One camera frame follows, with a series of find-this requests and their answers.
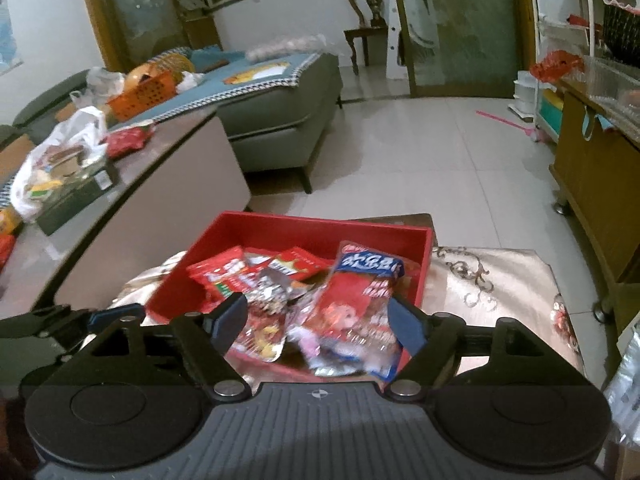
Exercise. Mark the teal sofa blanket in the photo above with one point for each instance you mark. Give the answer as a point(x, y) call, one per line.
point(250, 80)

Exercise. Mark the red cardboard box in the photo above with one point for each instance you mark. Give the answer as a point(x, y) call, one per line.
point(300, 230)

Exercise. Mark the pink cushion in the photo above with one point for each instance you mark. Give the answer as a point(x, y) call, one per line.
point(285, 47)

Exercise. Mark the red gummy candy packet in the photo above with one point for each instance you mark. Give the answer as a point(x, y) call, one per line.
point(220, 270)

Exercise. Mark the small translucent plastic bag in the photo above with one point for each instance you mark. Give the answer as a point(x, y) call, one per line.
point(105, 82)

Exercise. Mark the orange basket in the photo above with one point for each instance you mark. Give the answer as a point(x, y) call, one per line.
point(145, 97)

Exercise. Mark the wooden chair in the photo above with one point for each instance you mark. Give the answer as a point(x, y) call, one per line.
point(370, 10)

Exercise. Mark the black woven basket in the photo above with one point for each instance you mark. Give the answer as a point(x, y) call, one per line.
point(622, 30)

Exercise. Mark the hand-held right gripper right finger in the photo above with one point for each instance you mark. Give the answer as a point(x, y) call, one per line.
point(405, 327)

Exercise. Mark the white plastic drawer unit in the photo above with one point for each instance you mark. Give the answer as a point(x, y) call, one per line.
point(524, 95)

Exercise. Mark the red snack packet yellow crown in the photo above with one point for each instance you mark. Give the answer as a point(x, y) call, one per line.
point(300, 262)

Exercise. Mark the blue and red snack bag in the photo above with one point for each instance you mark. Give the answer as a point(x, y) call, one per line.
point(350, 305)

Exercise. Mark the teal yellow drawer unit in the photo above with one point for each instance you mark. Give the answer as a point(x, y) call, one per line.
point(551, 112)

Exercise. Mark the grey sofa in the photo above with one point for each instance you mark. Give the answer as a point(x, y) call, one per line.
point(280, 125)

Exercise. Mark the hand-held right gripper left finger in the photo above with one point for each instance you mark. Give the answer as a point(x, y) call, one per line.
point(232, 317)

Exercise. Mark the wooden cabinet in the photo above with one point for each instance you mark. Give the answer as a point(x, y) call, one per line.
point(595, 180)

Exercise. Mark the white bag with paper roll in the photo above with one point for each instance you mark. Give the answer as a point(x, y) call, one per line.
point(625, 385)

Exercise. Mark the red foil packet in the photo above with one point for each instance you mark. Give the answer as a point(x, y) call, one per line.
point(127, 142)

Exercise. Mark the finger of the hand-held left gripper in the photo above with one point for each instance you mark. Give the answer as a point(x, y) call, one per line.
point(107, 314)

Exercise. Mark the glass sliding door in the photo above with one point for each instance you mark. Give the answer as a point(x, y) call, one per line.
point(460, 25)

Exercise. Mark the white plastic bag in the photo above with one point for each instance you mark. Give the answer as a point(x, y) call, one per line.
point(65, 150)

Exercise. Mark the clear plastic tray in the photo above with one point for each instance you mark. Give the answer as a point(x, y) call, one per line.
point(612, 85)

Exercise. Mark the pink fly swatter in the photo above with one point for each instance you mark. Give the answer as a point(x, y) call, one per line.
point(505, 124)

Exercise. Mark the dark green box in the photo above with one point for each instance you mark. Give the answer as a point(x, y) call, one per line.
point(75, 195)

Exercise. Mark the red plastic bag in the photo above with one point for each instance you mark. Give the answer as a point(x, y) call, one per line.
point(555, 66)

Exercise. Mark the curved coffee table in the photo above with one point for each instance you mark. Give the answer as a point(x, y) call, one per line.
point(165, 185)

